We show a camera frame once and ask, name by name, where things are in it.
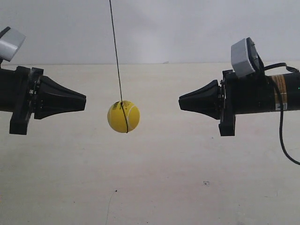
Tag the black right gripper fingers closed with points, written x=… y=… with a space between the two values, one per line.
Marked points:
x=204 y=100

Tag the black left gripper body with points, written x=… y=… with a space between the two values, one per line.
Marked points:
x=18 y=95

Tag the black left gripper fingers closed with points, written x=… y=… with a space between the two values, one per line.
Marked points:
x=53 y=98

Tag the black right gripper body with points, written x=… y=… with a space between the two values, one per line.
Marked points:
x=243 y=95

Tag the yellow tennis ball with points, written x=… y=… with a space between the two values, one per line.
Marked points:
x=123 y=116

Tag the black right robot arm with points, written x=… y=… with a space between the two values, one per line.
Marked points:
x=287 y=90

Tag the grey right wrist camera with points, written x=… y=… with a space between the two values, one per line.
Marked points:
x=243 y=57

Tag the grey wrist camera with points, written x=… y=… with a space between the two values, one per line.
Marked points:
x=10 y=42
x=243 y=57

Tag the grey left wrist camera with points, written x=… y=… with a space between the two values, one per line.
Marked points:
x=10 y=42

